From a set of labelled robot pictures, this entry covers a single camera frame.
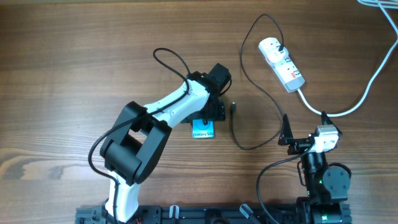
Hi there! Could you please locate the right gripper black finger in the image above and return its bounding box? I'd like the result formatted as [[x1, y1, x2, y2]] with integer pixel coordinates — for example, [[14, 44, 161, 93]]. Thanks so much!
[[321, 111, 343, 136], [278, 114, 294, 146]]

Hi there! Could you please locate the blue screen smartphone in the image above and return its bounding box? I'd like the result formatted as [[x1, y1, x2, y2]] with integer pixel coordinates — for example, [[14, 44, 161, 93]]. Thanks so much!
[[192, 119, 215, 139]]

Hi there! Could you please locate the black charging cable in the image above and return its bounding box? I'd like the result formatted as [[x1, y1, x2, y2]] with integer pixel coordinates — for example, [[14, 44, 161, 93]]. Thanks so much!
[[229, 13, 286, 151]]

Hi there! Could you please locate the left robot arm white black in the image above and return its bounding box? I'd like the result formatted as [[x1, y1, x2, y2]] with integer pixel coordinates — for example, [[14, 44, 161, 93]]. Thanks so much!
[[99, 63, 231, 223]]

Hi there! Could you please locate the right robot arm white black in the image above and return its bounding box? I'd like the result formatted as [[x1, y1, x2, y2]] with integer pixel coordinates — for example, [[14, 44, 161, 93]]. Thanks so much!
[[278, 112, 353, 224]]

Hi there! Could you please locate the white usb charger adapter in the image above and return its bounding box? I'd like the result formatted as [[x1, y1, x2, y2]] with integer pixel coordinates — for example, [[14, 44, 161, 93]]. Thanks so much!
[[266, 47, 289, 65]]

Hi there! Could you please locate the white power strip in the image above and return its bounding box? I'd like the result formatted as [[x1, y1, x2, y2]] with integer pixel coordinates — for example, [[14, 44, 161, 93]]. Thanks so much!
[[258, 37, 305, 93]]

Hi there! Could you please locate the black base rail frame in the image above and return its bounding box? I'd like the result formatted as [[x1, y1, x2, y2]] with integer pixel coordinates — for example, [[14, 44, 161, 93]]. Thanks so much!
[[75, 203, 352, 224]]

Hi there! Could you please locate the white power strip cord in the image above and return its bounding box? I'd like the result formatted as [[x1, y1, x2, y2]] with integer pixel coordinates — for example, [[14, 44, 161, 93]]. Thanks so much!
[[297, 0, 398, 118]]

